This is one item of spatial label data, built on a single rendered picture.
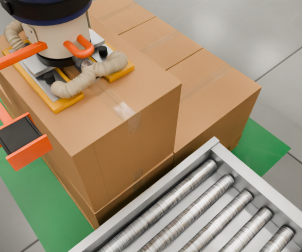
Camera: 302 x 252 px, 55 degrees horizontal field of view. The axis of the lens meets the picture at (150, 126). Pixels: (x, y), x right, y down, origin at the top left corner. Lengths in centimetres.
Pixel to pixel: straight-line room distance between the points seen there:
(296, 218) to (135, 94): 69
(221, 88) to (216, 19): 153
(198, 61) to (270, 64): 107
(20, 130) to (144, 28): 130
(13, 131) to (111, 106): 30
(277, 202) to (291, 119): 115
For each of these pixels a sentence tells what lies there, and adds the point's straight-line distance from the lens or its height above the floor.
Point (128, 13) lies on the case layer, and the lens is 196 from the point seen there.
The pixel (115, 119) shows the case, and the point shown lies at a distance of 82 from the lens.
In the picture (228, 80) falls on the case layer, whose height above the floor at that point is 54.
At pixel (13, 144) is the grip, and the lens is 64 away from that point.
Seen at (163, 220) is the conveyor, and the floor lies 49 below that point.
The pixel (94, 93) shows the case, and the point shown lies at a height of 94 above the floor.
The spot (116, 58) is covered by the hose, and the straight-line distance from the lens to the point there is 86.
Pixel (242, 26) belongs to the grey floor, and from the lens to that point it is 293.
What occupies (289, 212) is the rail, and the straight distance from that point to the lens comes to 116.
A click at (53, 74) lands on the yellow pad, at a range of 94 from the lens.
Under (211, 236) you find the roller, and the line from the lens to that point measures 110.
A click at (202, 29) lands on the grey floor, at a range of 280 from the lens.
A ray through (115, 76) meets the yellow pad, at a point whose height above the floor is 96.
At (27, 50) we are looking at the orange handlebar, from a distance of 86.
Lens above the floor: 158
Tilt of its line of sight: 53 degrees down
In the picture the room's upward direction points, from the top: straight up
